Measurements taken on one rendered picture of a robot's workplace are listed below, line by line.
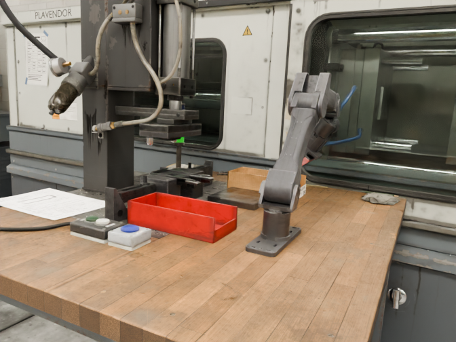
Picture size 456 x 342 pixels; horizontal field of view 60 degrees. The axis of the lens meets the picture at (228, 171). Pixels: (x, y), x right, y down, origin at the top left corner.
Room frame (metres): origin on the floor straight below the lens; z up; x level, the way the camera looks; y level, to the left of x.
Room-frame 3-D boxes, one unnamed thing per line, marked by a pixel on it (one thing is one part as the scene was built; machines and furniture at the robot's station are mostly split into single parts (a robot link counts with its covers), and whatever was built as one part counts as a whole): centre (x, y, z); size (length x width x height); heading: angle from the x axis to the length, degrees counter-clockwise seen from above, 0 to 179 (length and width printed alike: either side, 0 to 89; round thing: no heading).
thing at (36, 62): (2.52, 1.22, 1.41); 0.25 x 0.01 x 0.33; 60
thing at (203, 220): (0.96, 0.11, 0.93); 0.25 x 0.12 x 0.06; 64
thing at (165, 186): (1.21, 0.17, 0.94); 0.20 x 0.10 x 0.07; 154
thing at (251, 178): (1.38, -0.14, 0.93); 0.25 x 0.13 x 0.08; 64
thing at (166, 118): (1.23, 0.24, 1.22); 0.26 x 0.18 x 0.30; 64
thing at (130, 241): (0.83, 0.21, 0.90); 0.07 x 0.07 x 0.06; 64
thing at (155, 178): (1.21, 0.17, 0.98); 0.20 x 0.10 x 0.01; 154
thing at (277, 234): (0.89, -0.12, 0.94); 0.20 x 0.07 x 0.08; 154
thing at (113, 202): (0.99, 0.28, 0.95); 0.06 x 0.03 x 0.09; 154
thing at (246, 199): (1.24, -0.05, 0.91); 0.17 x 0.16 x 0.02; 154
